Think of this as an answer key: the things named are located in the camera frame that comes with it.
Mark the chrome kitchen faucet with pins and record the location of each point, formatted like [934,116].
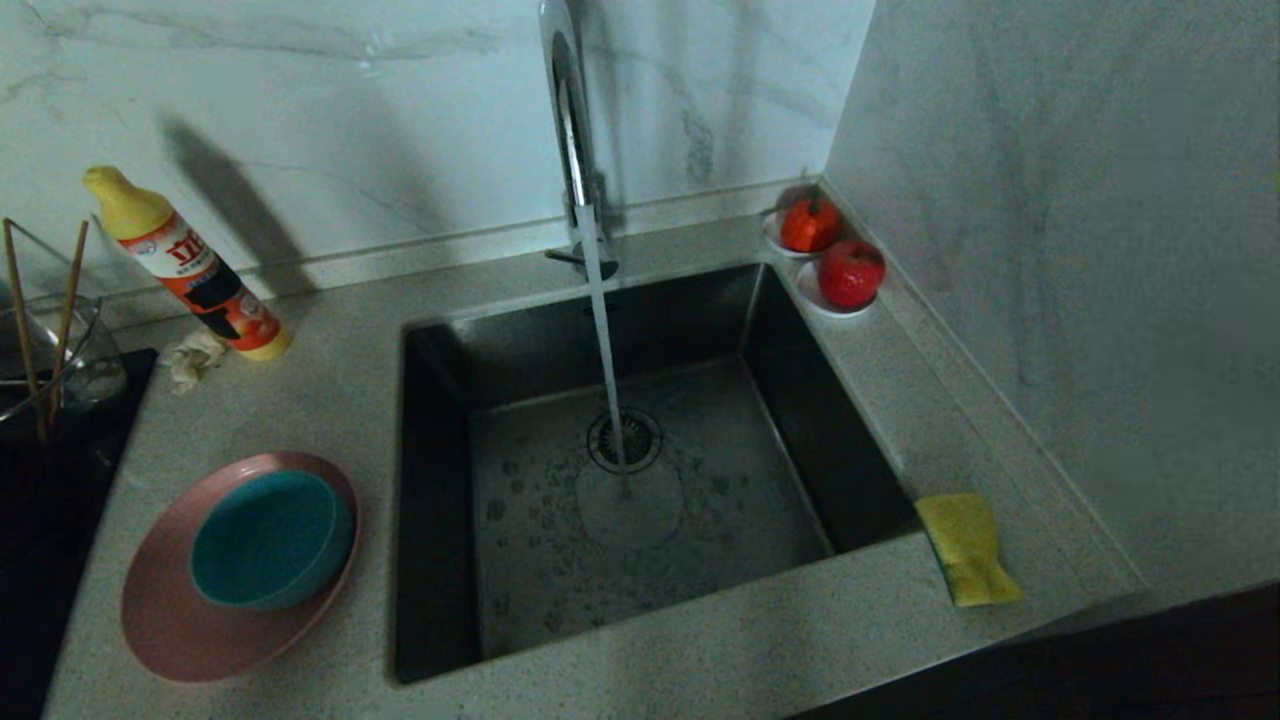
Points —
[575,120]

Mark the yellow-capped orange dish soap bottle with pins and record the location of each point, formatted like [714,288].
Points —
[200,285]

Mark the brown wooden chopstick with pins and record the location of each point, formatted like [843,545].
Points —
[67,310]

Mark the stainless steel sink basin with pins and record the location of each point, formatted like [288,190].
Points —
[700,540]

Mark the yellow sponge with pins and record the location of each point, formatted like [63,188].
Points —
[968,550]

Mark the running water stream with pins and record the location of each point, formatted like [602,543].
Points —
[603,340]

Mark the round metal drain strainer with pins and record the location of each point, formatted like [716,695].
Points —
[645,440]

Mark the small white dish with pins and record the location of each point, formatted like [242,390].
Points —
[771,236]
[811,295]

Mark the teal bowl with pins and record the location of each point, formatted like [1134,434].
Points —
[270,545]

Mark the crumpled white tissue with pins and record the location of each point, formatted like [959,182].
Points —
[190,362]

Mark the pink plate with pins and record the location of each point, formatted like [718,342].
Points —
[200,645]

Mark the clear glass pot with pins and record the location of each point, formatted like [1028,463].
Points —
[95,375]

